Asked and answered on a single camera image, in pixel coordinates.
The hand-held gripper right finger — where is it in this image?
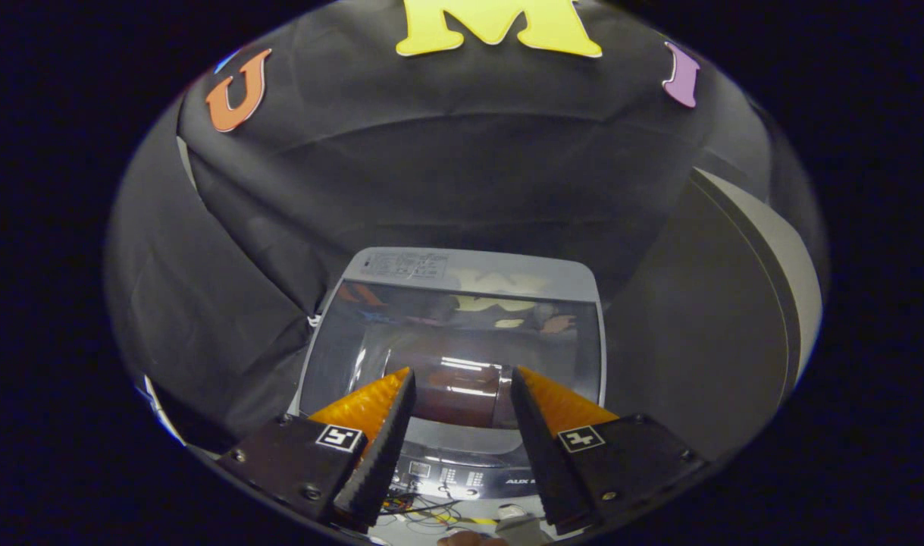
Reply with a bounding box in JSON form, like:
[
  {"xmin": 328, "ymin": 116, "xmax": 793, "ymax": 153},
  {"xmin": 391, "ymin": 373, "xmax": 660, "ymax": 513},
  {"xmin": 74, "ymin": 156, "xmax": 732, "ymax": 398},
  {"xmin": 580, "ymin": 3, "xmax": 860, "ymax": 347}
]
[{"xmin": 510, "ymin": 366, "xmax": 707, "ymax": 535}]

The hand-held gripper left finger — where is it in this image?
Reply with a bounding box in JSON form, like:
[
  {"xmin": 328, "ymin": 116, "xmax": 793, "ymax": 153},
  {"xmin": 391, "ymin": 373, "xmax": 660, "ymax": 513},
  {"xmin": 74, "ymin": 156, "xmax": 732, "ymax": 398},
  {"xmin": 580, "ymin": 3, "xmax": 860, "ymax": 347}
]
[{"xmin": 217, "ymin": 367, "xmax": 418, "ymax": 531}]

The grey washing machine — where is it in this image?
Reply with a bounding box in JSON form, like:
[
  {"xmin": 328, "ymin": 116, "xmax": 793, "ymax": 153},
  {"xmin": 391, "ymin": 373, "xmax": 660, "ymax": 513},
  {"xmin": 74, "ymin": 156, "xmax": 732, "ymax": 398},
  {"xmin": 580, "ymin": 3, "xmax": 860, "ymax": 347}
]
[{"xmin": 291, "ymin": 246, "xmax": 608, "ymax": 526}]

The dark glass washing machine lid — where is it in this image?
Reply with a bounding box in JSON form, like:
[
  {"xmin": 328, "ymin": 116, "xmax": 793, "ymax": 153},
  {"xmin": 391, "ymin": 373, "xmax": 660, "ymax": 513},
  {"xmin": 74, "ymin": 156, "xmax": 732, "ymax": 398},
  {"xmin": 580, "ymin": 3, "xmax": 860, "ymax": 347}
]
[{"xmin": 295, "ymin": 275, "xmax": 606, "ymax": 429}]

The small white device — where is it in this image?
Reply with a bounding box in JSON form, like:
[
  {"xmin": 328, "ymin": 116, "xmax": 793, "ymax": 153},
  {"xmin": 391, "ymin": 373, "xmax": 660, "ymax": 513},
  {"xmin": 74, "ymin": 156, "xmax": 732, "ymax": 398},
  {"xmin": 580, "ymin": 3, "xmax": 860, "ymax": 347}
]
[{"xmin": 495, "ymin": 503, "xmax": 554, "ymax": 546}]

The grey cabinet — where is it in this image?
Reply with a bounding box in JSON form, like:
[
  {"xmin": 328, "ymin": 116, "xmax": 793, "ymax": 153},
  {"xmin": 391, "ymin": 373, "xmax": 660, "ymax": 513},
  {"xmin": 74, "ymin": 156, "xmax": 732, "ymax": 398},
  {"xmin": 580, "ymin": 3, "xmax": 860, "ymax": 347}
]
[{"xmin": 608, "ymin": 168, "xmax": 823, "ymax": 461}]

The white blue equipment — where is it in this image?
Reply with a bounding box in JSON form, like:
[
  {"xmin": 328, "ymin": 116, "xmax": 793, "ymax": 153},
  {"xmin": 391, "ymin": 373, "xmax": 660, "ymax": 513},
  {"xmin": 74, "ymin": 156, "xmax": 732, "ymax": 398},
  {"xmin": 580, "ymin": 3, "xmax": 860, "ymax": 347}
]
[{"xmin": 136, "ymin": 373, "xmax": 186, "ymax": 447}]

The black backdrop cloth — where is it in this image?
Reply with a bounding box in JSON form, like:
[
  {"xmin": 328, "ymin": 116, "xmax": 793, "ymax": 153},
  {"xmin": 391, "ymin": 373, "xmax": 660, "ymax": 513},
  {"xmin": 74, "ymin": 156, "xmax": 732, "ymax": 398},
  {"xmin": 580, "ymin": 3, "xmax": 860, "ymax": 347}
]
[{"xmin": 104, "ymin": 0, "xmax": 819, "ymax": 448}]

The black cable bundle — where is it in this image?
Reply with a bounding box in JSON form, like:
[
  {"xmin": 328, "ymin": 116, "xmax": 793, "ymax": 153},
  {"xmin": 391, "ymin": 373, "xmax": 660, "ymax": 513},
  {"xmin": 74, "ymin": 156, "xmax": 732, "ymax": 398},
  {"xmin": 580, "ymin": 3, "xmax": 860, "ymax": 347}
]
[{"xmin": 381, "ymin": 491, "xmax": 464, "ymax": 533}]

